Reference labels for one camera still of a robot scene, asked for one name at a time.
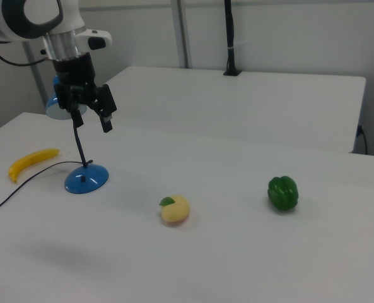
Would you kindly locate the black clamped pole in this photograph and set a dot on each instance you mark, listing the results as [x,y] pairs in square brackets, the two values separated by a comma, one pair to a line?
[231,38]

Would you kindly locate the yellow toy banana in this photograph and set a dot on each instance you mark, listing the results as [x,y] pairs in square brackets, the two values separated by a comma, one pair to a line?
[32,158]

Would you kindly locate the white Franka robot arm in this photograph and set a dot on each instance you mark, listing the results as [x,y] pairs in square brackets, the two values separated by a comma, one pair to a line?
[48,19]

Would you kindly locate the grey metal post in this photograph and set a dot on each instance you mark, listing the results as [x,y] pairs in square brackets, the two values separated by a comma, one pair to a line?
[37,75]

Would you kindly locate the grey wall profile strip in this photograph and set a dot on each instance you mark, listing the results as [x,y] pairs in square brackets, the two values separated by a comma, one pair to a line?
[182,31]

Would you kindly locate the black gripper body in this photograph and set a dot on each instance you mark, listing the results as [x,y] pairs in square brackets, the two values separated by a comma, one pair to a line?
[74,74]

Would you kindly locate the yellow toy peach with leaf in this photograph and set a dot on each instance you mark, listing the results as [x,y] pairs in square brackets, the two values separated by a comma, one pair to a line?
[175,210]

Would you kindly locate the green toy bell pepper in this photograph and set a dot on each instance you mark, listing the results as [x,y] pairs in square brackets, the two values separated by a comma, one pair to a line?
[282,194]

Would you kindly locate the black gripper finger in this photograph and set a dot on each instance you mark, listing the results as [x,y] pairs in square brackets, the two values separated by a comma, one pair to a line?
[107,99]
[77,118]

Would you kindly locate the white back table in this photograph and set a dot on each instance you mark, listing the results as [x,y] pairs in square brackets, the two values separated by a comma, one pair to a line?
[237,104]

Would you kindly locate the blue desk lamp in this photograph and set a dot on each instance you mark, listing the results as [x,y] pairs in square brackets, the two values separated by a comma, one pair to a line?
[85,180]

